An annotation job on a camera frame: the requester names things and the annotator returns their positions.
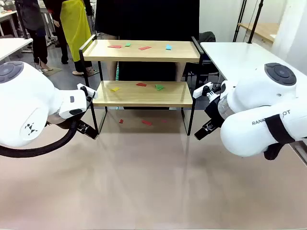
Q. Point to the large green paper scrap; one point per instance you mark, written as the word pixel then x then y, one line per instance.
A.
pixel 159 87

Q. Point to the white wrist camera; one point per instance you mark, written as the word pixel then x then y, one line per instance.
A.
pixel 90 92
pixel 200 91

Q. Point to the person in dark clothes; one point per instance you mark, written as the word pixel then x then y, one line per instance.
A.
pixel 33 14

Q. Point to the long red paper scrap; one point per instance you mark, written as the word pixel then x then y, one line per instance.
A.
pixel 145 48
pixel 114 46

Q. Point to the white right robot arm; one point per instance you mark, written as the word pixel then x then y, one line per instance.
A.
pixel 251 136

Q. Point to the black office chair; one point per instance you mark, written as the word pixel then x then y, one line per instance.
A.
pixel 207 37

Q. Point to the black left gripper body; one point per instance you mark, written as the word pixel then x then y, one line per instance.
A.
pixel 77 121

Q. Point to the person in yellow apron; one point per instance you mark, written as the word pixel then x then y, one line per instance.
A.
pixel 74 28

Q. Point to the hand of yellow apron person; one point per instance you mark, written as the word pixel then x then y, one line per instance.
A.
pixel 56 23

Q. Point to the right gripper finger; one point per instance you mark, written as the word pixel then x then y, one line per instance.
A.
pixel 205 128
pixel 211 129

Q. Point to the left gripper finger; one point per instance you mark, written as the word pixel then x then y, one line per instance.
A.
pixel 84 126
pixel 92 134

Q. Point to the grey floor mat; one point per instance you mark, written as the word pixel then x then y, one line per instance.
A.
pixel 51 72

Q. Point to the black tripod stand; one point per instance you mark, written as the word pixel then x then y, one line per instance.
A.
pixel 239 21

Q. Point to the two-tier wooden shelf black frame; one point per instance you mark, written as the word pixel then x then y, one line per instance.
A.
pixel 144 59

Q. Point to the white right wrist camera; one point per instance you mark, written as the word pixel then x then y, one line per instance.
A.
pixel 200 91

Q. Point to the small white table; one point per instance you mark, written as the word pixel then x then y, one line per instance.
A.
pixel 12 46

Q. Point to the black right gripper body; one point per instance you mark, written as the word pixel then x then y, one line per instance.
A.
pixel 214 111

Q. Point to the white background desk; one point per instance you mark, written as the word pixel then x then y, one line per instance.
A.
pixel 7 15

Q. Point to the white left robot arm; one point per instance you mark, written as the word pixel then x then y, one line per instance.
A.
pixel 24 100

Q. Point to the black upright pole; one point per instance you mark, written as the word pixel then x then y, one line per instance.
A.
pixel 254 24

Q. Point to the person in black dress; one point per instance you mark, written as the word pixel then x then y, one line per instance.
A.
pixel 146 19

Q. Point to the large white table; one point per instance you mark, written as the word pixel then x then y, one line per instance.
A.
pixel 235 55

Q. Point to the yellow paper scrap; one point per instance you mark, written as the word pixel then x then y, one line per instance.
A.
pixel 115 89

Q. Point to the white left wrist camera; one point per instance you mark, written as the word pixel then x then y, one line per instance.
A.
pixel 90 92

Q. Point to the blue paper scrap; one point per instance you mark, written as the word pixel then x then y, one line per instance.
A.
pixel 168 47

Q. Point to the small red paper scrap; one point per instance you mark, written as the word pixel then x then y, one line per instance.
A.
pixel 121 121

